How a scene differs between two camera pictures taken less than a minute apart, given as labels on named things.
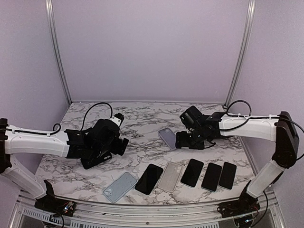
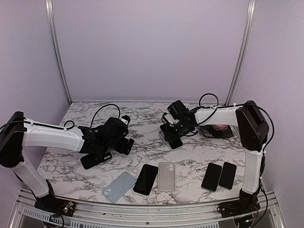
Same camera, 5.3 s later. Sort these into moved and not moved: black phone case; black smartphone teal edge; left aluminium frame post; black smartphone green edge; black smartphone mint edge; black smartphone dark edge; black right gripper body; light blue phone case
Moved: black smartphone teal edge; black right gripper body; black smartphone dark edge
Not moved: light blue phone case; black phone case; black smartphone mint edge; black smartphone green edge; left aluminium frame post
